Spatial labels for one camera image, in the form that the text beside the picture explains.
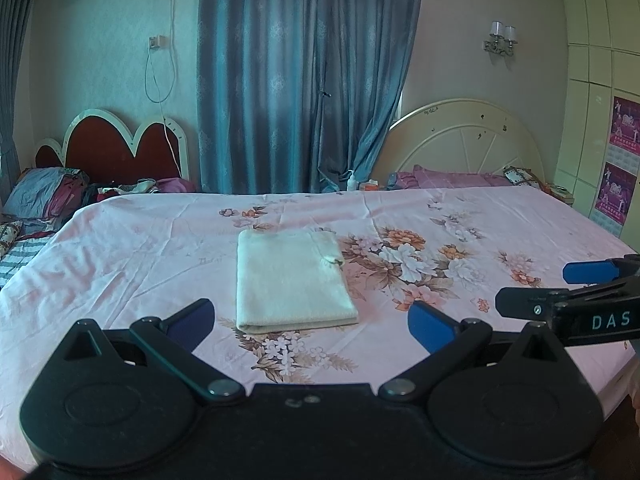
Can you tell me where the white lotion bottle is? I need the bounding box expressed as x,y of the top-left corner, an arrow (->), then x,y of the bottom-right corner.
346,170 -> 359,192

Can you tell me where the wall socket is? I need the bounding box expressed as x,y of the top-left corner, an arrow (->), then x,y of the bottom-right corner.
149,35 -> 168,51

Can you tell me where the red heart-shaped headboard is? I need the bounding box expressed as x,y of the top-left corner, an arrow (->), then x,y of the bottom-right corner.
34,108 -> 191,184

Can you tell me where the striped blue cloth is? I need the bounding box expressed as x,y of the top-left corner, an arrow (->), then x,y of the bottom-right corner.
0,233 -> 53,287

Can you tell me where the cream wardrobe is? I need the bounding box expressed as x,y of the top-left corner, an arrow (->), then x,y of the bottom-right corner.
554,0 -> 639,249

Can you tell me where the cream round headboard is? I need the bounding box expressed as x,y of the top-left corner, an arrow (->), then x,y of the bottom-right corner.
370,99 -> 546,183

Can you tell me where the patterned small pillow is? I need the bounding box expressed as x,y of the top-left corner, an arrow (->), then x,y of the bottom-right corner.
503,166 -> 540,188

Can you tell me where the pile of clothes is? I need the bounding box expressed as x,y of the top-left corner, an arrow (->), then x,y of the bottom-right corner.
1,167 -> 195,234

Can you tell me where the hanging white cable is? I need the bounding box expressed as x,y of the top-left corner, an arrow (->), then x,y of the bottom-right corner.
143,0 -> 184,172

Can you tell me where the pink poster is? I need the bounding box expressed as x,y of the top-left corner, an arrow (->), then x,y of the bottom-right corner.
594,162 -> 636,226
608,96 -> 640,156

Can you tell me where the pink floral bed sheet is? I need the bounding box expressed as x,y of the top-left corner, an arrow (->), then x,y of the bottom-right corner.
1,188 -> 628,469

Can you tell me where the wall sconce lamp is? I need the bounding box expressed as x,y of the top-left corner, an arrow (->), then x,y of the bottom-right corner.
483,21 -> 518,58

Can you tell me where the upper pink poster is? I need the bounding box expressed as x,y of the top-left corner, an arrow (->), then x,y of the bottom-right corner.
608,96 -> 640,156

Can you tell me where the lower pink poster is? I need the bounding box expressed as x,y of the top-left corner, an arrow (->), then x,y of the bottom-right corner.
594,162 -> 636,226

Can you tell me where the blue curtain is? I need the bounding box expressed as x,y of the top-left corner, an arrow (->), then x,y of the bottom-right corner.
198,0 -> 421,194

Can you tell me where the orange box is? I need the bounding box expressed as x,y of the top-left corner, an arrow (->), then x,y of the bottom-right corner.
362,180 -> 380,191

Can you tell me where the cream white knit sweater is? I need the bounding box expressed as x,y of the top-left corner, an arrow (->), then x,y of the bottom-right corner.
235,230 -> 358,335

